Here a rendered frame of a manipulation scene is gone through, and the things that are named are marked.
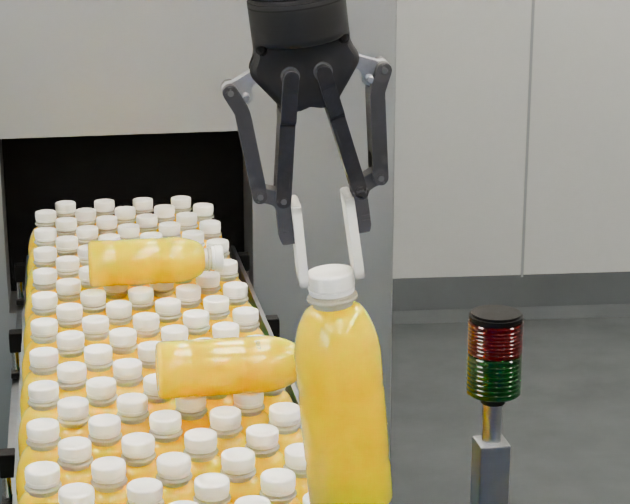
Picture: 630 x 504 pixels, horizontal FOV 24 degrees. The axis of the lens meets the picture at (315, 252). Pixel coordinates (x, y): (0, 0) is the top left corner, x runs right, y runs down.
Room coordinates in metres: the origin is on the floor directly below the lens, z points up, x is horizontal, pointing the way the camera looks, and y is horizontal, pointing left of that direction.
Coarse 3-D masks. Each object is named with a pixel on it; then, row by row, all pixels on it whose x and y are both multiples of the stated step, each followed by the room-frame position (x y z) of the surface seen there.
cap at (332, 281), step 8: (328, 264) 1.15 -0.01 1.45; (336, 264) 1.14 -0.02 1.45; (312, 272) 1.13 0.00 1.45; (320, 272) 1.13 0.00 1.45; (328, 272) 1.13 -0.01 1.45; (336, 272) 1.12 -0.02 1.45; (344, 272) 1.12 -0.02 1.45; (352, 272) 1.12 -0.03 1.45; (312, 280) 1.12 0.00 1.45; (320, 280) 1.11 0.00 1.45; (328, 280) 1.11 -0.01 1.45; (336, 280) 1.11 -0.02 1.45; (344, 280) 1.11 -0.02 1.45; (352, 280) 1.12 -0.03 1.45; (312, 288) 1.12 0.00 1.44; (320, 288) 1.11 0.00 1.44; (328, 288) 1.11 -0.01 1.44; (336, 288) 1.11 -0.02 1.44; (344, 288) 1.11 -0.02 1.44; (352, 288) 1.12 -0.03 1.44; (312, 296) 1.12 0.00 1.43; (320, 296) 1.11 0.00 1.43; (328, 296) 1.11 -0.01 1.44; (336, 296) 1.11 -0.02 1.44; (344, 296) 1.11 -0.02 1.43
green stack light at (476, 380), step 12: (468, 360) 1.59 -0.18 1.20; (480, 360) 1.57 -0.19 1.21; (516, 360) 1.57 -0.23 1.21; (468, 372) 1.58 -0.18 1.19; (480, 372) 1.57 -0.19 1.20; (492, 372) 1.56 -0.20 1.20; (504, 372) 1.56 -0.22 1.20; (516, 372) 1.57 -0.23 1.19; (468, 384) 1.58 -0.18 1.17; (480, 384) 1.57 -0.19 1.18; (492, 384) 1.56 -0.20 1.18; (504, 384) 1.56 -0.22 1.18; (516, 384) 1.57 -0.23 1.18; (480, 396) 1.57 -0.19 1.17; (492, 396) 1.56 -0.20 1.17; (504, 396) 1.56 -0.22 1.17; (516, 396) 1.57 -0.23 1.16
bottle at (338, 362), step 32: (320, 320) 1.11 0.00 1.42; (352, 320) 1.11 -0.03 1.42; (320, 352) 1.10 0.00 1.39; (352, 352) 1.10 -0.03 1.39; (320, 384) 1.10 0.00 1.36; (352, 384) 1.10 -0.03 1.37; (320, 416) 1.10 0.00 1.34; (352, 416) 1.10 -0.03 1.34; (384, 416) 1.12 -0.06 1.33; (320, 448) 1.10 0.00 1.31; (352, 448) 1.10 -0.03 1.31; (384, 448) 1.12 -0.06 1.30; (320, 480) 1.11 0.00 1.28; (352, 480) 1.10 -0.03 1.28; (384, 480) 1.11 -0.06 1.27
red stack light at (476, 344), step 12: (468, 324) 1.59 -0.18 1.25; (468, 336) 1.59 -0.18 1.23; (480, 336) 1.57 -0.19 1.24; (492, 336) 1.56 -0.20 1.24; (504, 336) 1.56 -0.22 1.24; (516, 336) 1.57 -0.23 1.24; (468, 348) 1.59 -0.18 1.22; (480, 348) 1.57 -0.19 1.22; (492, 348) 1.56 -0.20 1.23; (504, 348) 1.56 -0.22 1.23; (516, 348) 1.57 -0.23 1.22; (492, 360) 1.56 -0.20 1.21; (504, 360) 1.56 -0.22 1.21
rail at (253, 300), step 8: (232, 248) 2.82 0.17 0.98; (232, 256) 2.81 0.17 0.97; (240, 264) 2.71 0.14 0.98; (240, 272) 2.68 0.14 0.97; (248, 280) 2.61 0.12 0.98; (248, 288) 2.57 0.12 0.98; (248, 296) 2.57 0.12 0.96; (256, 296) 2.51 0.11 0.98; (256, 304) 2.46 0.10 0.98; (264, 320) 2.38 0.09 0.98; (264, 328) 2.36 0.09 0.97; (288, 392) 2.09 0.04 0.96; (296, 392) 2.04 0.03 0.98; (296, 400) 2.02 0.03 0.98
